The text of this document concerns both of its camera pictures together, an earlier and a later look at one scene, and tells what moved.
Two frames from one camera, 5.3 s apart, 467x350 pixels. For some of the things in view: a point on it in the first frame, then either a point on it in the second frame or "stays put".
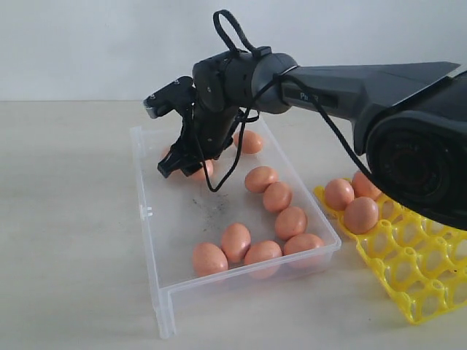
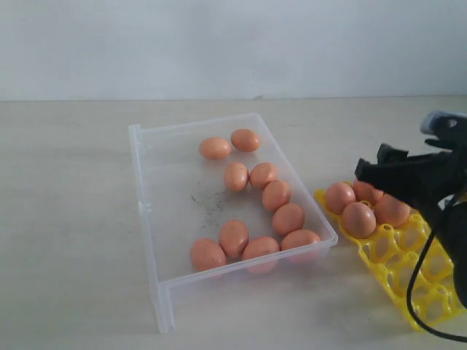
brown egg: x=165 y=150 → x=236 y=176
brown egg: x=276 y=197 stays put
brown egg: x=200 y=175 → x=391 y=212
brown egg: x=338 y=193 stays put
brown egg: x=252 y=142 stays put
